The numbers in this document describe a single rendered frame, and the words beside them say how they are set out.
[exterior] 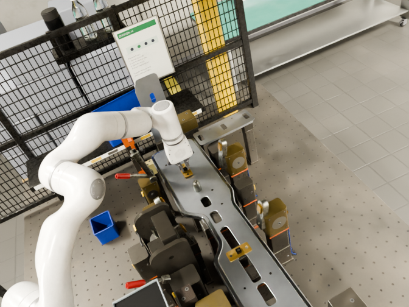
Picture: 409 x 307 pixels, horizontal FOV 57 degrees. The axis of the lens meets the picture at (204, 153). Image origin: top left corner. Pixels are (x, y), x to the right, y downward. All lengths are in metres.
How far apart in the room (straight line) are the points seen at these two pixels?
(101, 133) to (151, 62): 0.85
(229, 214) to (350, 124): 2.01
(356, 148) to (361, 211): 1.32
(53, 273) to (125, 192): 0.99
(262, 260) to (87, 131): 0.68
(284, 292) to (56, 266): 0.67
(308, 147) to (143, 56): 0.96
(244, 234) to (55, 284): 0.62
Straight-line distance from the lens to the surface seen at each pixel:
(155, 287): 1.12
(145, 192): 1.55
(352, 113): 3.34
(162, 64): 1.93
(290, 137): 2.09
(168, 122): 1.37
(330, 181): 1.86
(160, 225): 1.20
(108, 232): 1.85
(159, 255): 1.15
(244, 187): 1.49
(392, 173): 2.88
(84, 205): 1.07
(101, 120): 1.13
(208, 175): 1.54
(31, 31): 3.13
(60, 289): 1.17
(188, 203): 1.47
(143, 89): 1.63
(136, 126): 1.22
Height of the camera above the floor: 2.10
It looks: 42 degrees down
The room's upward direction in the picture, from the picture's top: 17 degrees counter-clockwise
